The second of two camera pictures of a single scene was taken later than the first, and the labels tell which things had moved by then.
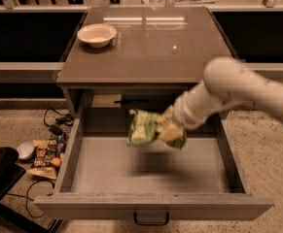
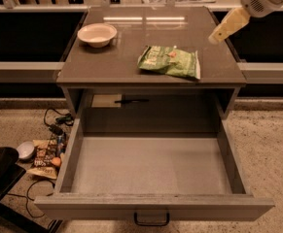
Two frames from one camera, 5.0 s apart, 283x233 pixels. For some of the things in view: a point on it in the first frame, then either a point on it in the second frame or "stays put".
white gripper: x=184 y=115 -> x=257 y=2
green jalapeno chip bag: x=147 y=127 -> x=171 y=60
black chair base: x=3 y=171 stays put
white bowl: x=96 y=35 stays put
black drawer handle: x=152 y=223 stays put
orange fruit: x=56 y=161 stays put
